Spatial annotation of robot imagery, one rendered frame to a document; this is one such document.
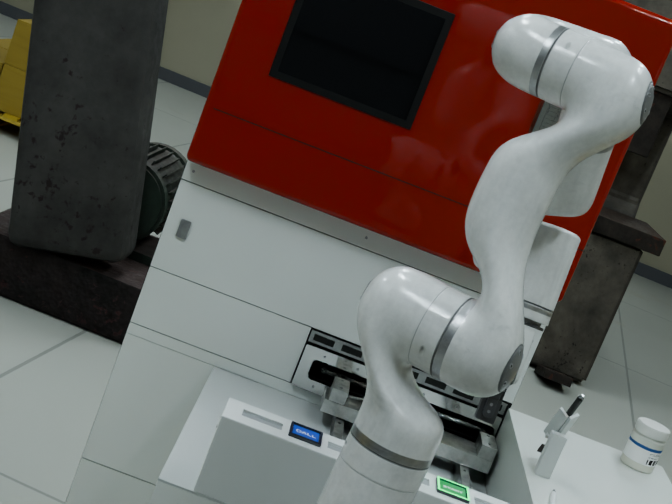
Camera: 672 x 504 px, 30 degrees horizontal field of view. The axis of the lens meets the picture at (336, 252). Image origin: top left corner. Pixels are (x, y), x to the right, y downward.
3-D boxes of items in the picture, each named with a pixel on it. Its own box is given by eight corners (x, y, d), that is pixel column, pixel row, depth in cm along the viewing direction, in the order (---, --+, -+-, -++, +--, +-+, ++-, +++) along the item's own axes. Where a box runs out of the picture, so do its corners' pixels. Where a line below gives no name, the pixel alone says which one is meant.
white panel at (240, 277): (128, 329, 267) (190, 155, 259) (483, 464, 270) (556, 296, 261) (125, 333, 264) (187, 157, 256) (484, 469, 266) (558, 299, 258)
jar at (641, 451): (617, 453, 262) (635, 413, 260) (648, 465, 262) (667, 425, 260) (622, 465, 255) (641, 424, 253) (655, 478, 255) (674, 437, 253)
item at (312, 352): (291, 381, 266) (307, 341, 264) (484, 455, 267) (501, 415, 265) (291, 384, 264) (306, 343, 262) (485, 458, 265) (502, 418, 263)
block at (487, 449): (474, 442, 262) (480, 429, 261) (490, 448, 262) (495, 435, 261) (477, 456, 254) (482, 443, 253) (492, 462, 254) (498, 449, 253)
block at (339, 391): (330, 387, 261) (335, 374, 260) (345, 393, 261) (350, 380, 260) (328, 399, 253) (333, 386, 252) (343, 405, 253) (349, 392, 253)
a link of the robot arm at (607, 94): (406, 355, 178) (506, 410, 173) (379, 354, 167) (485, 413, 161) (566, 35, 174) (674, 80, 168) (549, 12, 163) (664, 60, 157)
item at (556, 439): (529, 461, 235) (557, 398, 233) (548, 468, 235) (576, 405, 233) (532, 473, 229) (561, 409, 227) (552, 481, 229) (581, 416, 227)
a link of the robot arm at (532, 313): (500, 292, 208) (493, 309, 208) (508, 295, 199) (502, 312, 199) (547, 310, 208) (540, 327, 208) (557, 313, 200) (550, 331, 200)
